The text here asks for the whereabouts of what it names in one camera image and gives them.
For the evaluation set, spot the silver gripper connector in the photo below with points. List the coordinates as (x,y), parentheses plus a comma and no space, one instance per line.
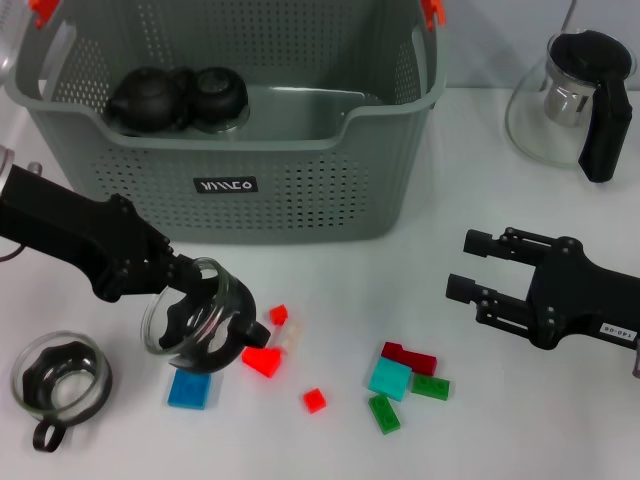
(636,362)
(35,168)

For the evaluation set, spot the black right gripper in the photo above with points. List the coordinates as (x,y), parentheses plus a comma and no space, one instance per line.
(580,295)

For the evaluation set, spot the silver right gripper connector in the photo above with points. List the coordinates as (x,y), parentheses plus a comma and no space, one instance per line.
(636,362)

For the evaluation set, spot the teal toy brick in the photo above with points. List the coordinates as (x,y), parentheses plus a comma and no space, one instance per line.
(390,380)

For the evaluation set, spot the black clay teapot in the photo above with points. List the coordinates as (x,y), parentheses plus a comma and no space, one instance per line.
(145,100)

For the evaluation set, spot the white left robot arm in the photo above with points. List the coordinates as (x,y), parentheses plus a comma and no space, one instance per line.
(4,165)

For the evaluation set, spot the large orange-red toy brick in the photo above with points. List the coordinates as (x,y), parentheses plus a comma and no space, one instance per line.
(262,362)

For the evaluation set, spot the beige translucent toy brick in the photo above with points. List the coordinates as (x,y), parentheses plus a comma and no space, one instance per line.
(293,337)

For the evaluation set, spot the blue toy brick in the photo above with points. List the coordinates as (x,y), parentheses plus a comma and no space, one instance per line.
(190,392)

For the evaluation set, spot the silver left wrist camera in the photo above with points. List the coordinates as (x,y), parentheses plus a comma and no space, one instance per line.
(7,40)

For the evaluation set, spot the glass teacup black holder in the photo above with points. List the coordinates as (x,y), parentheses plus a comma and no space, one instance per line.
(210,340)
(60,385)
(220,95)

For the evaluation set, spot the small orange-red toy brick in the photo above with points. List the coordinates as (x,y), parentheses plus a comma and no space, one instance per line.
(278,315)
(315,400)

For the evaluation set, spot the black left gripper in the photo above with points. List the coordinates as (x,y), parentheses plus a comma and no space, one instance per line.
(65,225)

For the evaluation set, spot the dark red toy brick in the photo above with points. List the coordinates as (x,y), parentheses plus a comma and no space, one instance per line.
(415,360)

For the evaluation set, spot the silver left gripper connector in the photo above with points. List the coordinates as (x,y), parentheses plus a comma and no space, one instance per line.
(35,168)

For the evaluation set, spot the green toy brick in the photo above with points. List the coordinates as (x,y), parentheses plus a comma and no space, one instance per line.
(430,387)
(385,415)

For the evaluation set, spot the grey perforated storage bin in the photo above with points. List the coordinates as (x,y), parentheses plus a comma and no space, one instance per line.
(250,210)

